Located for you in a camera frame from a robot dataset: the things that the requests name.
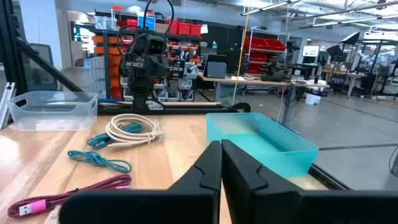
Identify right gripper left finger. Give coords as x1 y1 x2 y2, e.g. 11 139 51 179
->
167 140 223 191

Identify teal plastic bin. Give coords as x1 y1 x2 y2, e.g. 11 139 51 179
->
205 112 320 179

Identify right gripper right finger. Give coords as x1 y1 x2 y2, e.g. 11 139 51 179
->
221 139 305 224

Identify grey office chair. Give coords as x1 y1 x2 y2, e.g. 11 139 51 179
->
22 42 59 93

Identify silver aluminium extrusion bar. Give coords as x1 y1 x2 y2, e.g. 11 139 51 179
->
0 82 17 130

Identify clear storage box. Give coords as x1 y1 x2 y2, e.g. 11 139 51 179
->
94 15 118 30

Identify pink black braided USB cable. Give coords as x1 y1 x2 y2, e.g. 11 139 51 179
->
7 173 133 219

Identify wooden work desk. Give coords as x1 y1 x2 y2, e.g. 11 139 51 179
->
197 73 330 125

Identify clear plastic bin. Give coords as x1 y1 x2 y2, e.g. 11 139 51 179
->
6 90 99 131

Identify yellow hanging cable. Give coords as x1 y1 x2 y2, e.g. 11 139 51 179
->
231 6 251 106

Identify blue box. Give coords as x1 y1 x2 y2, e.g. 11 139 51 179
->
137 15 157 31

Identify white screen monitor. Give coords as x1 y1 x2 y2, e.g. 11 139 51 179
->
302 45 321 58

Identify white bucket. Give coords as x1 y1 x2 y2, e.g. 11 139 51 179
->
305 92 322 106

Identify dark grey laptop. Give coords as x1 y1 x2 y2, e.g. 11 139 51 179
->
203 54 228 80

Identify white rack red bins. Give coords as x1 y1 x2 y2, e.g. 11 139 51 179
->
244 29 286 75

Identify beige USB cable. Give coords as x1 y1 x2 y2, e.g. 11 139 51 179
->
104 113 166 147

